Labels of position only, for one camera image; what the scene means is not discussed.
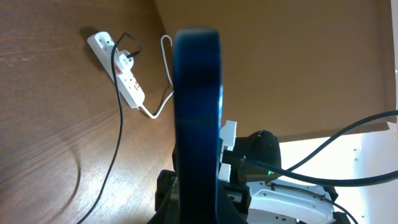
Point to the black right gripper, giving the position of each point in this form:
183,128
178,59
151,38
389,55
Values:
233,201

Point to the blue Samsung Galaxy smartphone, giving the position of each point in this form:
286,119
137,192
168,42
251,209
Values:
197,106

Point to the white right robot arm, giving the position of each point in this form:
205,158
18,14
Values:
273,199

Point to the white charger plug adapter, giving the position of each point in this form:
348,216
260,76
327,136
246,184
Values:
122,61

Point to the white power strip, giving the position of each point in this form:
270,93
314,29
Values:
102,45

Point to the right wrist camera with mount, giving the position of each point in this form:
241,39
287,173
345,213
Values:
228,136

